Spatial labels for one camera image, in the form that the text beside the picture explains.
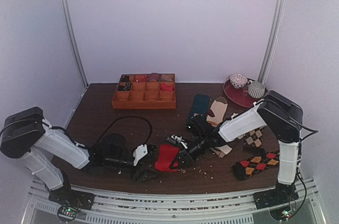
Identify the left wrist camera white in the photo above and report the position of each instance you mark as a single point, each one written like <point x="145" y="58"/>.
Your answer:
<point x="139" y="153"/>

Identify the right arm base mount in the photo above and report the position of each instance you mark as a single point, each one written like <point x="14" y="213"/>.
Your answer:
<point x="277" y="200"/>

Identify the red plate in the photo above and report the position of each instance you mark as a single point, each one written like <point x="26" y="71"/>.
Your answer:
<point x="239" y="96"/>

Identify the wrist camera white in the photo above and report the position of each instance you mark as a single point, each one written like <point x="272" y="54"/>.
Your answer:
<point x="139" y="153"/>
<point x="177" y="141"/>

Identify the black white sock in tray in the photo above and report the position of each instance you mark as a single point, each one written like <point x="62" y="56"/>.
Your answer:
<point x="125" y="86"/>

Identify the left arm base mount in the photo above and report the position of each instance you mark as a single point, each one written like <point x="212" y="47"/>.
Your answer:
<point x="71" y="203"/>

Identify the left aluminium post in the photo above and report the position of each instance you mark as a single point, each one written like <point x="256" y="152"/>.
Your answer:
<point x="73" y="43"/>

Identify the striped grey cup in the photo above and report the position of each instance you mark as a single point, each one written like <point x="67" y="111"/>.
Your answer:
<point x="256" y="89"/>

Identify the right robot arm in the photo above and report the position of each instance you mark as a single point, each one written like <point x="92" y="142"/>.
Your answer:
<point x="281" y="116"/>

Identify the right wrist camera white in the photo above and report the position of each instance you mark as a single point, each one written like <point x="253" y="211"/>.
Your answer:
<point x="177" y="141"/>

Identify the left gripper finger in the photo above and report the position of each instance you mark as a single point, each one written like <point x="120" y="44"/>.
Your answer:
<point x="152" y="151"/>
<point x="144" y="175"/>

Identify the brown argyle sock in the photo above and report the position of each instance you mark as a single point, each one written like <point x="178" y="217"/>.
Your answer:
<point x="253" y="139"/>

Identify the aluminium table rail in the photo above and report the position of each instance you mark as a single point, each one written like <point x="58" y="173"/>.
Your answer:
<point x="120" y="207"/>

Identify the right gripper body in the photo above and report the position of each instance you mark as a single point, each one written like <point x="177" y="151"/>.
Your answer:
<point x="183" y="157"/>

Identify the wooden divided organizer tray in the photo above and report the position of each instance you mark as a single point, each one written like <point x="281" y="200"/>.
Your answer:
<point x="145" y="93"/>

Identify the white brown sock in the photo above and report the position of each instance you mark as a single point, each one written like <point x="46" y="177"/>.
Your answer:
<point x="225" y="151"/>

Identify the right aluminium post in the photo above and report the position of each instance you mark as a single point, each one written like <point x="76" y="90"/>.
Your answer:
<point x="272" y="41"/>

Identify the rolled red sock in tray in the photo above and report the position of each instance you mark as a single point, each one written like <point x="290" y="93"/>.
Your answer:
<point x="169" y="86"/>

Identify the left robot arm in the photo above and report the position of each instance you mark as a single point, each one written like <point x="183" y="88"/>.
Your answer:
<point x="27" y="134"/>

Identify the aluminium post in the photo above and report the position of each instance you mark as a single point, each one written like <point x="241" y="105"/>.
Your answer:
<point x="272" y="41"/>
<point x="73" y="43"/>

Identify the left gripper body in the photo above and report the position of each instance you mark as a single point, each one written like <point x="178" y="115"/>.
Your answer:
<point x="113" y="161"/>

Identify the black red argyle sock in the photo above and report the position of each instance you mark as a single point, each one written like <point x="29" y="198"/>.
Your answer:
<point x="258" y="163"/>

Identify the cream striped sock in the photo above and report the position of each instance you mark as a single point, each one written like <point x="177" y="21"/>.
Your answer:
<point x="217" y="111"/>

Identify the patterned white bowl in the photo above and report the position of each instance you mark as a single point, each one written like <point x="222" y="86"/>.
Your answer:
<point x="238" y="80"/>

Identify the green reindeer sock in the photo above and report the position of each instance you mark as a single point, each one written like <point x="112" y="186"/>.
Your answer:
<point x="200" y="106"/>

